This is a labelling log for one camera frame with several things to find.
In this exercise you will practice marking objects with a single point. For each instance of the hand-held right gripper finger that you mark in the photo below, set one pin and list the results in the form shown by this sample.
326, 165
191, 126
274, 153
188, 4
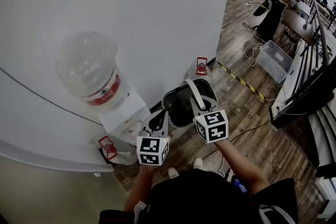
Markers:
211, 105
194, 107

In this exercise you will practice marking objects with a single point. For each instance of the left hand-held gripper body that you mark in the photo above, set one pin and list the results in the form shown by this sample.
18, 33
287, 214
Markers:
149, 150

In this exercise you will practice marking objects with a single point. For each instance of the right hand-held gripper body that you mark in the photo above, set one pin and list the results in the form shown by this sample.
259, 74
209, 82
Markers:
212, 127

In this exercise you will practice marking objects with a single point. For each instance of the person's right forearm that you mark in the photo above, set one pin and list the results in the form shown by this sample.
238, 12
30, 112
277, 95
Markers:
239, 165

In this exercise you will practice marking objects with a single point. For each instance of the person's left forearm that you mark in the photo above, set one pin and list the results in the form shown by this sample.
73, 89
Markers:
140, 186

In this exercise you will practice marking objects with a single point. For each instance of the white water dispenser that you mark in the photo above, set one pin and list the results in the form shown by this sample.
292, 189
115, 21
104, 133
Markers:
123, 115

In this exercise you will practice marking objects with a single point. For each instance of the person's left white shoe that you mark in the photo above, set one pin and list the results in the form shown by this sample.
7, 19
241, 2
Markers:
173, 173

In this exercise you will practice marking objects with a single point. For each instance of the person's white shoe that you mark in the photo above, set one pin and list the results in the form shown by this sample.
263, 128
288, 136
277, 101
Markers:
173, 173
198, 163

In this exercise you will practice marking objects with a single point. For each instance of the yellow-black hazard tape strip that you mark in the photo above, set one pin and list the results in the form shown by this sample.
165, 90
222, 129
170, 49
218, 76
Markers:
240, 80

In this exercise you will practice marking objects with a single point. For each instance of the person's right white shoe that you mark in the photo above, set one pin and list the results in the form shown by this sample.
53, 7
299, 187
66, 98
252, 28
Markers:
198, 163

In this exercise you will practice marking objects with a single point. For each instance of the waist device with screen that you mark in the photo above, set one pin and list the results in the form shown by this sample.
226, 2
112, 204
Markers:
240, 186

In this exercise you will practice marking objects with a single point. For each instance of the person's black shirt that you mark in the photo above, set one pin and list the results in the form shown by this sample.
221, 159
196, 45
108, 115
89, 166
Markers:
199, 199

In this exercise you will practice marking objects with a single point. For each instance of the plastic-wrapped large water jug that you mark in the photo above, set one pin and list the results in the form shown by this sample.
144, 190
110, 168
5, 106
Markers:
89, 70

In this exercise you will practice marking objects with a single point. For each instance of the clear plastic storage box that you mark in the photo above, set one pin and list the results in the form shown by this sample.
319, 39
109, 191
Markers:
275, 60

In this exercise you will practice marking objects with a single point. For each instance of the brown table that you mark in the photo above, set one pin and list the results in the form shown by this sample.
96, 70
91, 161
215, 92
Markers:
298, 25

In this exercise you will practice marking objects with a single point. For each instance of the black metal railing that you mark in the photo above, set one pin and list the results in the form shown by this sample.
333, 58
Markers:
321, 34

